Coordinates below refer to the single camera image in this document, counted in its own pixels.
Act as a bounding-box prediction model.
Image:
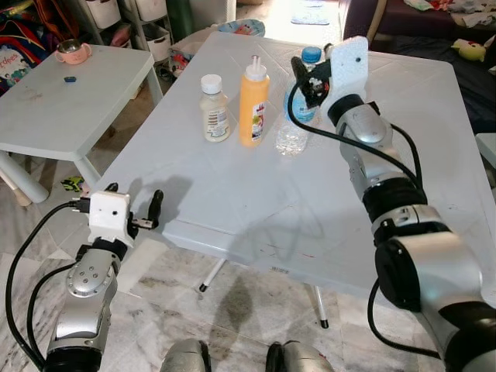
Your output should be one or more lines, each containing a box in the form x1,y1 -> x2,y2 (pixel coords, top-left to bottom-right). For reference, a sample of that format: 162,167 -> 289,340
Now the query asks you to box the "green plush toy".
452,39 -> 487,63

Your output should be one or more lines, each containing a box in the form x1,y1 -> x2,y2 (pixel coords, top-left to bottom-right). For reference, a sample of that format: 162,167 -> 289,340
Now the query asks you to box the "small white plastic table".
0,44 -> 165,206

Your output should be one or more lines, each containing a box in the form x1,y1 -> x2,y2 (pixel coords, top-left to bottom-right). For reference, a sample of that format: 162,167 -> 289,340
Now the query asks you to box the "dark sofa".
341,0 -> 496,133

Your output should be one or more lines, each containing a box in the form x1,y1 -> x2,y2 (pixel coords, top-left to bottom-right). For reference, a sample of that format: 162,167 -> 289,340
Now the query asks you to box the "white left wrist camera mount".
88,191 -> 131,245

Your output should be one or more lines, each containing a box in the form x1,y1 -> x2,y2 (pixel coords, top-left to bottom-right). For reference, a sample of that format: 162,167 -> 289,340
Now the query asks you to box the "small green toy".
60,177 -> 86,193

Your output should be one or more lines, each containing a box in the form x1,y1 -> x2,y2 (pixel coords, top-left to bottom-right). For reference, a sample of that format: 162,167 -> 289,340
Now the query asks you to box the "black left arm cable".
4,198 -> 92,371

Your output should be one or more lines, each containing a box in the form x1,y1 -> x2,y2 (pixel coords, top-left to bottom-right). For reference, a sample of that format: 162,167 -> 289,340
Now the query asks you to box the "clear water bottle blue cap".
275,48 -> 323,156

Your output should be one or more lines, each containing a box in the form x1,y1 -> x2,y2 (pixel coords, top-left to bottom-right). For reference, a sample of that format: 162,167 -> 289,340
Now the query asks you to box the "silver left robot leg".
160,339 -> 212,372

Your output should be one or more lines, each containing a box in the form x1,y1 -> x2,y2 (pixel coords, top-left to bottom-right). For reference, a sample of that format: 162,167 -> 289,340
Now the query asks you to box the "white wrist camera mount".
321,36 -> 370,117
88,191 -> 131,245

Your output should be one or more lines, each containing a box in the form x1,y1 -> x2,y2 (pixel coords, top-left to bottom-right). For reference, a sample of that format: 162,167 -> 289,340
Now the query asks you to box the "cream sauce jar white cap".
200,74 -> 232,143

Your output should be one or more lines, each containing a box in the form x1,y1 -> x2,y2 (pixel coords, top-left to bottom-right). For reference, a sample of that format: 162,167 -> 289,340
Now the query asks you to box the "orange squeeze sauce bottle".
239,56 -> 270,148

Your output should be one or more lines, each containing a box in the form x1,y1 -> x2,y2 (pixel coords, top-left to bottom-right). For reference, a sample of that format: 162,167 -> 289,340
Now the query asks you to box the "silver robot leg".
160,339 -> 212,372
266,339 -> 336,372

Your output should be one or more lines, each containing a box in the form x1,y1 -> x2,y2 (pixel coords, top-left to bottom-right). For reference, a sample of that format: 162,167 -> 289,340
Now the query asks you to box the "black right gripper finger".
291,56 -> 319,108

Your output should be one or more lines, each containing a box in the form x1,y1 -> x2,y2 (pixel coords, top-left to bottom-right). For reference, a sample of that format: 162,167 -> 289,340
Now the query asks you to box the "silver right robot leg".
266,339 -> 336,372

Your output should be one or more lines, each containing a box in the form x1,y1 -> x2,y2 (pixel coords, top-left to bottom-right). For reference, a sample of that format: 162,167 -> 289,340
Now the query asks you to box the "blue patterned plate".
217,19 -> 266,38

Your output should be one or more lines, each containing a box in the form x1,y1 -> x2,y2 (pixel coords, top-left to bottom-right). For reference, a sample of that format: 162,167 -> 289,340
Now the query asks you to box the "large white plastic table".
91,31 -> 496,330

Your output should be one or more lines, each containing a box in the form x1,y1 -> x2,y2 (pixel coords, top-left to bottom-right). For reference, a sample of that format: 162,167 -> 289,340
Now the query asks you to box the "pink cup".
54,40 -> 92,65

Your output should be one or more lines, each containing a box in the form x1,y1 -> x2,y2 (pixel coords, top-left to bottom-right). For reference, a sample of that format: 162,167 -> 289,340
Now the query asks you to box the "white storage rack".
74,0 -> 173,63

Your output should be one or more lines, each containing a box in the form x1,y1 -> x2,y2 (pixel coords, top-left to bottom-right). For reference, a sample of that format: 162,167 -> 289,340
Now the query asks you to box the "colourful bag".
0,15 -> 59,94

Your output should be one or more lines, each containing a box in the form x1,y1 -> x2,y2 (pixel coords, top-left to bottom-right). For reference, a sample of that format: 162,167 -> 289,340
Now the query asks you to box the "pale floor mat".
291,0 -> 332,26

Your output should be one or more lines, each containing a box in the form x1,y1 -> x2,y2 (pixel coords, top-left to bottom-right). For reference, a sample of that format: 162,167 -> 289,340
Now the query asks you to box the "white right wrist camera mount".
321,36 -> 370,117

